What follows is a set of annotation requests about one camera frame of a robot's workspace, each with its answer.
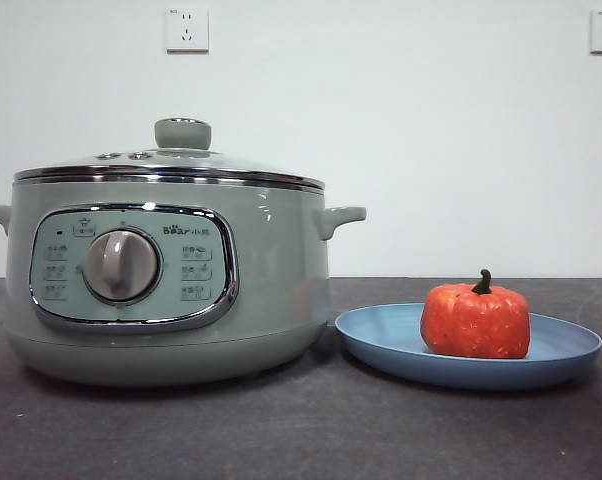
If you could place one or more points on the orange toy pumpkin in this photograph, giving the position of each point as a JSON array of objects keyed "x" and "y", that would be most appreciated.
[{"x": 473, "y": 325}]

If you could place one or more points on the blue round plate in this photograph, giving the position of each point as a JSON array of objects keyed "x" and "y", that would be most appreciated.
[{"x": 381, "y": 345}]

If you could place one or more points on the pale green electric steamer pot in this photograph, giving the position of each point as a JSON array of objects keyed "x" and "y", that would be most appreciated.
[{"x": 276, "y": 260}]

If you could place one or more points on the glass lid with grey knob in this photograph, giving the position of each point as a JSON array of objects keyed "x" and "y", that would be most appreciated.
[{"x": 183, "y": 135}]

